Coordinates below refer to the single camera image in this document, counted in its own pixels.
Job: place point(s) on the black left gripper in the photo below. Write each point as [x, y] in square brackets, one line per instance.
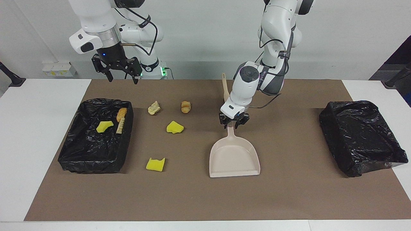
[236, 118]

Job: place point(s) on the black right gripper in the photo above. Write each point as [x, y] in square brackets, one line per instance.
[110, 57]

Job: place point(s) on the beige plastic dustpan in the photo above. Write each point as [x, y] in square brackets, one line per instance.
[234, 157]

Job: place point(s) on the beige hand brush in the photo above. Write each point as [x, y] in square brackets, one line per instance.
[225, 86]

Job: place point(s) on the brown bun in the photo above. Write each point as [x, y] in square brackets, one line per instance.
[121, 114]

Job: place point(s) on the pale bread chunk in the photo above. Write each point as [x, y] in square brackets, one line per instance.
[153, 108]

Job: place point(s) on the striped bread slice stack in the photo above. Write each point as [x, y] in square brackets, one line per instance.
[119, 127]

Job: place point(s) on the green and yellow sponge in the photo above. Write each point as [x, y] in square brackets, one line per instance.
[103, 126]

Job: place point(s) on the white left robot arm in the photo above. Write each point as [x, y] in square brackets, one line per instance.
[247, 86]

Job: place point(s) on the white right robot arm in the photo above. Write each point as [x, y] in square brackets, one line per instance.
[93, 16]

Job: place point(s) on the bin with black bag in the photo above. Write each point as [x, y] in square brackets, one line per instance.
[359, 138]
[90, 147]

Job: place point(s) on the small striped croissant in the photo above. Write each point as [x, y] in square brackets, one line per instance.
[185, 106]

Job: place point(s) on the notched yellow sponge piece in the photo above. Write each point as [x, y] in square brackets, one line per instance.
[154, 165]

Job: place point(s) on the brown table mat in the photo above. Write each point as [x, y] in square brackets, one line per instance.
[289, 192]

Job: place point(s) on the black stand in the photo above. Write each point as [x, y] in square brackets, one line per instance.
[14, 81]
[393, 81]

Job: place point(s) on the dark background furniture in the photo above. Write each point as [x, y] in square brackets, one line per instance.
[401, 57]

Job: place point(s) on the white wall power strip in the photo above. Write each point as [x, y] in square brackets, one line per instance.
[59, 69]

